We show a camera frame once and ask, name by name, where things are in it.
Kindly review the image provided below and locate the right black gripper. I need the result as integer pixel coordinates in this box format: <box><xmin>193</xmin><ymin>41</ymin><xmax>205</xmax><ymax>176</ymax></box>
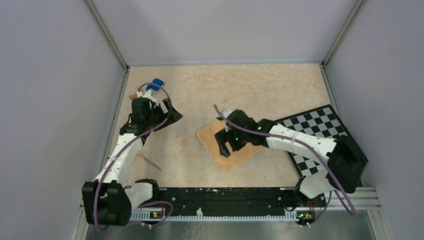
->
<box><xmin>215</xmin><ymin>125</ymin><xmax>249</xmax><ymax>157</ymax></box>

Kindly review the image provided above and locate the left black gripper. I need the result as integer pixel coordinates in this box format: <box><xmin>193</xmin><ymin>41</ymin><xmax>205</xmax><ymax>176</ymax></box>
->
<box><xmin>146</xmin><ymin>98</ymin><xmax>183</xmax><ymax>131</ymax></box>

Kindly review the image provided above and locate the orange cloth napkin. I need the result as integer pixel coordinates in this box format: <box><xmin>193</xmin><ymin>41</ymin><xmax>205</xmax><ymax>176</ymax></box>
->
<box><xmin>196</xmin><ymin>120</ymin><xmax>264</xmax><ymax>173</ymax></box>

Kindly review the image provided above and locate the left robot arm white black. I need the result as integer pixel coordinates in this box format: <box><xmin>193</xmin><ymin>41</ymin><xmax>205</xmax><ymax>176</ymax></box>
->
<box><xmin>81</xmin><ymin>97</ymin><xmax>183</xmax><ymax>227</ymax></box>

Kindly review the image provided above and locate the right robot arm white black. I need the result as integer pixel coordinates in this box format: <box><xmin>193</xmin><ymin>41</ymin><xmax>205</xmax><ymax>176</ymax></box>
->
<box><xmin>215</xmin><ymin>109</ymin><xmax>368</xmax><ymax>206</ymax></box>

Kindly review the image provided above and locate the blue toy car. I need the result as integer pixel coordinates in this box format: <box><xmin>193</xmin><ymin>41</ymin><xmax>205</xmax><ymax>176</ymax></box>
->
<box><xmin>146</xmin><ymin>78</ymin><xmax>164</xmax><ymax>92</ymax></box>

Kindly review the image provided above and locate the small brown wooden piece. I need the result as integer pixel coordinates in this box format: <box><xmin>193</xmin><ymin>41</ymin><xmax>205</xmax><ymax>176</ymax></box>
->
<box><xmin>128</xmin><ymin>94</ymin><xmax>138</xmax><ymax>100</ymax></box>

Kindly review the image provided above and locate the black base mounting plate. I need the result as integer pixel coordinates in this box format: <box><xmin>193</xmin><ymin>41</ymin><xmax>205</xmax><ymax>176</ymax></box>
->
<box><xmin>132</xmin><ymin>187</ymin><xmax>326</xmax><ymax>222</ymax></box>

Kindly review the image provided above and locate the black white checkerboard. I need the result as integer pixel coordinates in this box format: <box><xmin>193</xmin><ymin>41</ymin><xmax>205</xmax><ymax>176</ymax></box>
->
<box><xmin>277</xmin><ymin>104</ymin><xmax>351</xmax><ymax>177</ymax></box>

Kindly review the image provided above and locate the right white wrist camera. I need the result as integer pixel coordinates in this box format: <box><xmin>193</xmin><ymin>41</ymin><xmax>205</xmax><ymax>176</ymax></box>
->
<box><xmin>216</xmin><ymin>109</ymin><xmax>233</xmax><ymax>132</ymax></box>

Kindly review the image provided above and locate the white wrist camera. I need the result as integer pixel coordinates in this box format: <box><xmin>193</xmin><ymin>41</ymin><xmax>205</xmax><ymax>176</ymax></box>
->
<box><xmin>216</xmin><ymin>109</ymin><xmax>233</xmax><ymax>132</ymax></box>
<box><xmin>135</xmin><ymin>89</ymin><xmax>158</xmax><ymax>109</ymax></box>

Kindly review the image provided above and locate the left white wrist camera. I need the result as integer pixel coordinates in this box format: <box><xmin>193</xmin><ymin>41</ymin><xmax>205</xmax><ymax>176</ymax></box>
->
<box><xmin>135</xmin><ymin>89</ymin><xmax>158</xmax><ymax>109</ymax></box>

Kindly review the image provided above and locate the aluminium front rail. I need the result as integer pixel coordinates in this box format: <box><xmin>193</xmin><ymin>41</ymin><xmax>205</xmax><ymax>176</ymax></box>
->
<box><xmin>82</xmin><ymin>182</ymin><xmax>381</xmax><ymax>226</ymax></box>

